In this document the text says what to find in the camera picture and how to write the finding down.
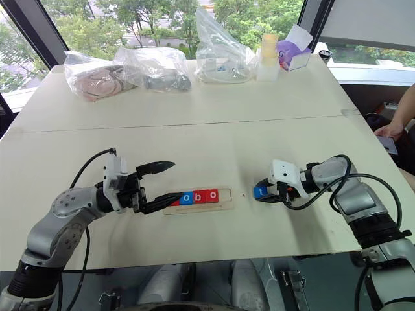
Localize wooden letter tray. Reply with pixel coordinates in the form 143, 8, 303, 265
163, 186, 233, 215

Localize grey roller blind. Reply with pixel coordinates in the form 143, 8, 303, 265
316, 0, 415, 52

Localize plastic bag with grey parts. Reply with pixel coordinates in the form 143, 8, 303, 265
113, 47, 192, 93

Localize metal bracket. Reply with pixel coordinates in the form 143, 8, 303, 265
281, 269, 307, 290

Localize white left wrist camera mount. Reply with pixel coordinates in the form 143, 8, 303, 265
102, 155, 130, 212

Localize purple tissue box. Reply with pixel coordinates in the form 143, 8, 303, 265
276, 24, 314, 72

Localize smartphone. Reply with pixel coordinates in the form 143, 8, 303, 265
375, 135, 399, 156

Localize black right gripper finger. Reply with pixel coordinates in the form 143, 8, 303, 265
257, 192, 283, 204
255, 176, 277, 189

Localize yellow stacked cups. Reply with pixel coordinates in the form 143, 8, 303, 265
261, 33, 279, 67

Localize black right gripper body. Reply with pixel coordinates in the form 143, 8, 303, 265
275, 181, 296, 204

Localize grey rounded housing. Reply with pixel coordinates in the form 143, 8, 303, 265
137, 262, 197, 307
230, 259, 277, 311

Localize plastic bag with pink cloth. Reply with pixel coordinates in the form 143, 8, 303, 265
64, 50, 139, 103

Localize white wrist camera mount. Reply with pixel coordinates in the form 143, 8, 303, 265
268, 159, 308, 199
102, 155, 130, 212

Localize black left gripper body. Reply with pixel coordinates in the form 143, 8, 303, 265
112, 172, 147, 214

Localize clear plastic bag white items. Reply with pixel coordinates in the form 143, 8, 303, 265
194, 8, 259, 84

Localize person's bare hand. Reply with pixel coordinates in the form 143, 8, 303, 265
373, 124, 405, 141

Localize white plastic container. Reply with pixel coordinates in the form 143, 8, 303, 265
255, 48, 279, 82

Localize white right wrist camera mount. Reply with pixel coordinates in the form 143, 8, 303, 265
268, 159, 308, 199

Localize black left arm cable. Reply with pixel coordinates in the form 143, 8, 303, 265
57, 148, 118, 311

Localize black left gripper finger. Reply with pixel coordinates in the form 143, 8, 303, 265
136, 160, 176, 179
141, 190, 186, 216

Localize dark window frame post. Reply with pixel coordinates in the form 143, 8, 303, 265
296, 0, 335, 43
1, 0, 67, 71

